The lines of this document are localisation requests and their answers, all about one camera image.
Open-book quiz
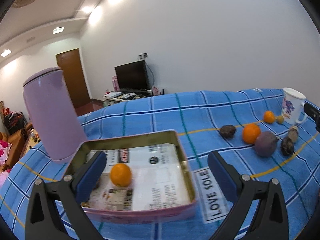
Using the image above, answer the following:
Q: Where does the dark passion fruit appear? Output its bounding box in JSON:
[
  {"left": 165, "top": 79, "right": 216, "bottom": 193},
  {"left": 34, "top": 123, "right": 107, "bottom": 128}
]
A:
[{"left": 280, "top": 137, "right": 295, "bottom": 156}]

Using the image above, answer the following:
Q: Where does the pink box beside television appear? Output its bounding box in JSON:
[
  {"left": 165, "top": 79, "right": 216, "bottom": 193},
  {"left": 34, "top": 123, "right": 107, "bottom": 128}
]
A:
[{"left": 112, "top": 76, "right": 119, "bottom": 92}]

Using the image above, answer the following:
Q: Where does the brown leather sofa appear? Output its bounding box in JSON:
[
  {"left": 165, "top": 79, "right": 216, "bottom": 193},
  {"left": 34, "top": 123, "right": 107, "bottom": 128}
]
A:
[{"left": 1, "top": 121, "right": 33, "bottom": 172}]

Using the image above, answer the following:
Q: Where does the round purple fruit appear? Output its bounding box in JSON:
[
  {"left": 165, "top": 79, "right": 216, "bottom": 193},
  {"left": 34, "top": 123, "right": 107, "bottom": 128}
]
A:
[{"left": 254, "top": 131, "right": 278, "bottom": 157}]

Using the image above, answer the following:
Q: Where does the pink metal tin tray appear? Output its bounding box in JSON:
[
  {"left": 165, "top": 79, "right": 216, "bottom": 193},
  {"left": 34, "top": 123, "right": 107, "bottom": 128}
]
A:
[{"left": 65, "top": 130, "right": 196, "bottom": 224}]

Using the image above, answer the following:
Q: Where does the wall power outlet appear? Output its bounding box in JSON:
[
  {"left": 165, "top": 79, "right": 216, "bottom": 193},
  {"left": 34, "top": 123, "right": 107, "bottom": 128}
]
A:
[{"left": 138, "top": 53, "right": 148, "bottom": 60}]

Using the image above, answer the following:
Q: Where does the large orange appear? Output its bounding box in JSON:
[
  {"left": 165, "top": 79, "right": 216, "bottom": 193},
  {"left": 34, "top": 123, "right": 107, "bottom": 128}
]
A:
[{"left": 242, "top": 123, "right": 261, "bottom": 144}]

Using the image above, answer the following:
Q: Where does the brown wooden door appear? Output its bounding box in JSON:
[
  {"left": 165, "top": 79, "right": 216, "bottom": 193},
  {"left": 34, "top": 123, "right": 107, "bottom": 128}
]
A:
[{"left": 56, "top": 48, "right": 91, "bottom": 108}]

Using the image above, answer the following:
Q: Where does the purple cylindrical kettle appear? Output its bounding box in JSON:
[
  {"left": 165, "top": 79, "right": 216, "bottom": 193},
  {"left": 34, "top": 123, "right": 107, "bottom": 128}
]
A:
[{"left": 23, "top": 67, "right": 87, "bottom": 163}]

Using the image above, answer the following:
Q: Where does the small yellow-green fruit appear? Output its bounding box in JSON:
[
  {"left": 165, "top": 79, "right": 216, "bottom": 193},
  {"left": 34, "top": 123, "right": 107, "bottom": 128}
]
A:
[{"left": 276, "top": 115, "right": 284, "bottom": 124}]

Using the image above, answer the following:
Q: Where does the black television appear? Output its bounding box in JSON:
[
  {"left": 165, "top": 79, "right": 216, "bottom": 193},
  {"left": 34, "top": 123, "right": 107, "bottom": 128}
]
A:
[{"left": 114, "top": 60, "right": 150, "bottom": 90}]

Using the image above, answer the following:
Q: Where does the dark brown wrinkled fruit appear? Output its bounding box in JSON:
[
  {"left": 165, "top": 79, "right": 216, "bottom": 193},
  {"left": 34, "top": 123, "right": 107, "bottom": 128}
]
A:
[{"left": 219, "top": 125, "right": 236, "bottom": 139}]

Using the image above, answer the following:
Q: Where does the white printed mug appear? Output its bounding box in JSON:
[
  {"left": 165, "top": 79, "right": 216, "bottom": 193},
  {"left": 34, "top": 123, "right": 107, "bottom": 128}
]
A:
[{"left": 281, "top": 87, "right": 308, "bottom": 125}]

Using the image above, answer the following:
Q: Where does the white tv stand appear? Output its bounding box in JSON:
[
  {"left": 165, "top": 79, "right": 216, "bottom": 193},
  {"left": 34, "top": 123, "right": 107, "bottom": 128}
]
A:
[{"left": 103, "top": 92, "right": 148, "bottom": 107}]

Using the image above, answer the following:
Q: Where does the small orange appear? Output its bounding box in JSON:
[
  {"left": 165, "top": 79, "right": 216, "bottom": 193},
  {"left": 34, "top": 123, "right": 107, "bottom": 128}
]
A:
[{"left": 263, "top": 111, "right": 276, "bottom": 124}]

